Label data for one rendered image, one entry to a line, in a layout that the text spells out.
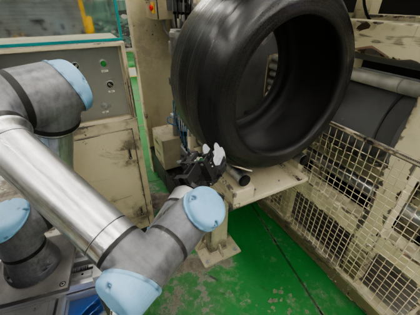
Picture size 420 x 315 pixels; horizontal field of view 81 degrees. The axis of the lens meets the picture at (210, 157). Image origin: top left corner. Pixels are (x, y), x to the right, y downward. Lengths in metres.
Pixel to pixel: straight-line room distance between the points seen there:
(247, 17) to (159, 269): 0.56
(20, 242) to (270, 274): 1.33
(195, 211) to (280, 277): 1.37
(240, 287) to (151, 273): 1.31
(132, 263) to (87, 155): 1.11
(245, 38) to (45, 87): 0.44
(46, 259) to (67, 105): 0.52
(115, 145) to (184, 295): 0.94
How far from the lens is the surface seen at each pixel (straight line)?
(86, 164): 1.46
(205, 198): 0.41
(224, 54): 0.64
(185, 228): 0.40
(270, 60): 1.38
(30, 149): 0.46
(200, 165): 0.60
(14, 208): 0.87
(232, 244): 1.80
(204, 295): 1.62
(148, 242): 0.38
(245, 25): 0.66
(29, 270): 0.94
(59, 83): 0.57
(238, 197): 0.89
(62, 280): 0.94
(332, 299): 1.75
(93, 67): 1.34
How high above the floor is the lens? 1.43
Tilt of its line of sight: 33 degrees down
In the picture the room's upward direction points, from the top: straight up
